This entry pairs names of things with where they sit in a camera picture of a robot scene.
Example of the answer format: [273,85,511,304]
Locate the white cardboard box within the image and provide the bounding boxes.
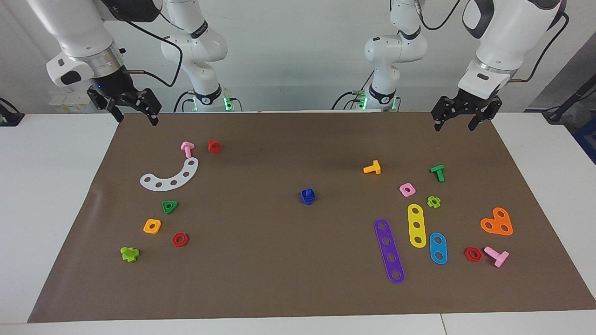
[49,90,96,114]

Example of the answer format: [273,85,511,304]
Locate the white curved five-hole plate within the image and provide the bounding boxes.
[140,157,199,192]

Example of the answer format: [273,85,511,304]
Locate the black stand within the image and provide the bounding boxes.
[542,77,596,124]

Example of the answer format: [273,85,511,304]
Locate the yellow three-hole strip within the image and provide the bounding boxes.
[407,203,427,248]

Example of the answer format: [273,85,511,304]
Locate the orange three-hole corner plate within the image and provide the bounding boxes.
[480,207,514,236]

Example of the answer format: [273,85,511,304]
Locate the black clamp device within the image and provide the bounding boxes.
[0,98,25,127]

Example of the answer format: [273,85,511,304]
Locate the blue crate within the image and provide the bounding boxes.
[574,119,596,164]

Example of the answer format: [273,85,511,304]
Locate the purple four-hole strip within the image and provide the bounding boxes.
[374,219,406,284]

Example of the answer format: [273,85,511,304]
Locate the blue two-hole strip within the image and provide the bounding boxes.
[429,232,448,265]

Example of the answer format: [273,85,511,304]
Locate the brown table mat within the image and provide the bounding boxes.
[27,111,596,323]

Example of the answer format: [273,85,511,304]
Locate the black base cable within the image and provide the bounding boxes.
[173,90,194,113]
[332,91,368,111]

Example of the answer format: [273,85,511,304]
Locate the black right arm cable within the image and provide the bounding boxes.
[122,12,183,88]

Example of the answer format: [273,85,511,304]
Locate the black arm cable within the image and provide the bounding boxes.
[122,12,183,88]
[416,0,569,84]

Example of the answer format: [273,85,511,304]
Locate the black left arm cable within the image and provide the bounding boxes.
[416,0,569,84]

